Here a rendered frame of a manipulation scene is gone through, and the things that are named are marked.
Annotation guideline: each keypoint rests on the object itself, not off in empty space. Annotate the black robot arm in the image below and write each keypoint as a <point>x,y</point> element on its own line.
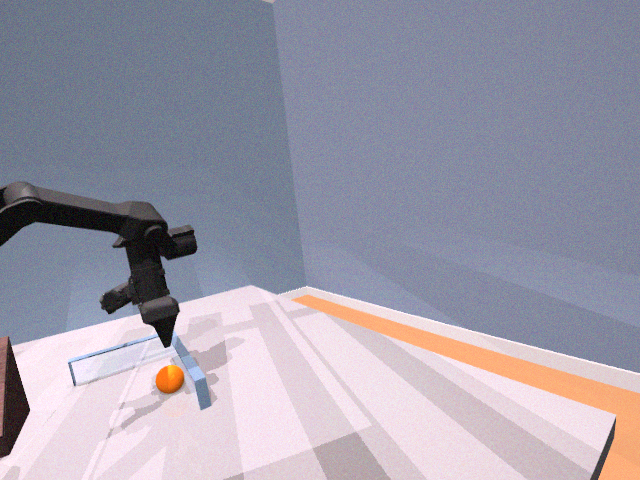
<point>142,231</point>

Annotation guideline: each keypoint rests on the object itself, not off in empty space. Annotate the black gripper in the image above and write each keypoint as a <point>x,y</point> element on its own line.
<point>158,309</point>

